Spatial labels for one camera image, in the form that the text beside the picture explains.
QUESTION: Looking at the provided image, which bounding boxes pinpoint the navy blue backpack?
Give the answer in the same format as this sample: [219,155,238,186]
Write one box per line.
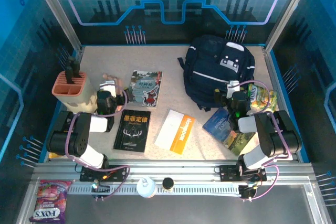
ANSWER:
[177,34,256,112]

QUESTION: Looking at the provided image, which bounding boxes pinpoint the black antler cover book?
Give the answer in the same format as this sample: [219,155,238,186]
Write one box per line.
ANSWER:
[113,109,152,153]

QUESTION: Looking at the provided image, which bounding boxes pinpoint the Animal Farm book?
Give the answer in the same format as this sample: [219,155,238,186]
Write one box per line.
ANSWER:
[202,107,257,156]

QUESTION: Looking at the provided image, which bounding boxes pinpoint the illustrated warrior cover book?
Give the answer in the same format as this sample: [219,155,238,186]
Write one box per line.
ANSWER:
[128,70,163,109]

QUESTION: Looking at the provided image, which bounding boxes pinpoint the white orange notebook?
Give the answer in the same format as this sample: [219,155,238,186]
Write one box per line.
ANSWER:
[154,109,196,155]

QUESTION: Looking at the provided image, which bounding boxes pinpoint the green yellow Fox's candy bag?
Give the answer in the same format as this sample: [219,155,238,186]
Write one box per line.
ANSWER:
[246,83,278,112]

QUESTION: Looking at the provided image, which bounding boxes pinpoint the purple Fox's candy bag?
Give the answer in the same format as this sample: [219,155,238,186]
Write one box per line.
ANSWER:
[28,179,73,223]

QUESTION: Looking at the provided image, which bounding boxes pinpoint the wooden rolling pins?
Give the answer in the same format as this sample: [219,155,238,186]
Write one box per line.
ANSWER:
[102,73,121,88]

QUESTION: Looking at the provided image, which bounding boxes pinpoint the beige knife block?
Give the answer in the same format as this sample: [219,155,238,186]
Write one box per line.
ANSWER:
[51,71,98,116]

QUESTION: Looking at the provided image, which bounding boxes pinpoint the black round cap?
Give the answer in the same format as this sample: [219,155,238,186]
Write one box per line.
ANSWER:
[162,177,175,190]

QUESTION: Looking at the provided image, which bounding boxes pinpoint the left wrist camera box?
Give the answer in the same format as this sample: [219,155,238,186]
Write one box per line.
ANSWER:
[99,82,118,98]

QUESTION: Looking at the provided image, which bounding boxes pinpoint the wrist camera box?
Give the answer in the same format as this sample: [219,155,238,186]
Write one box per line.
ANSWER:
[99,82,118,98]
[226,80,240,98]

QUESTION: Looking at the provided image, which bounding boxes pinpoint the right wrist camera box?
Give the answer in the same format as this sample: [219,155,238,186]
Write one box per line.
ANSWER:
[226,80,240,98]

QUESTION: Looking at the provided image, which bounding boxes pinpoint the aluminium table side rail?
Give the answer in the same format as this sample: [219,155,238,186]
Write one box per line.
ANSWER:
[262,47,300,162]

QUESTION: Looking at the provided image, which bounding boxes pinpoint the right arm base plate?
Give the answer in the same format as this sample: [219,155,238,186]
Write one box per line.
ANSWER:
[219,165,267,183]

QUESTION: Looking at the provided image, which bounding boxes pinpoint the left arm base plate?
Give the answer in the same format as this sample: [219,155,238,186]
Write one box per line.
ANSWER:
[79,165,128,183]

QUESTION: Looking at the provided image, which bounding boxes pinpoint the aluminium mounting rail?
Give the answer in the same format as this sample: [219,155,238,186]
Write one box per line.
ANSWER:
[31,159,316,183]

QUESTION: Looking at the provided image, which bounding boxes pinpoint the white slotted cable duct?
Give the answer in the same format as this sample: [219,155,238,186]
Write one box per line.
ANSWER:
[67,184,241,196]

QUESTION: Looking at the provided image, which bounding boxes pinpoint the aluminium frame post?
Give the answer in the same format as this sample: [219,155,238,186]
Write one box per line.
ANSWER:
[264,0,316,53]
[28,0,83,54]

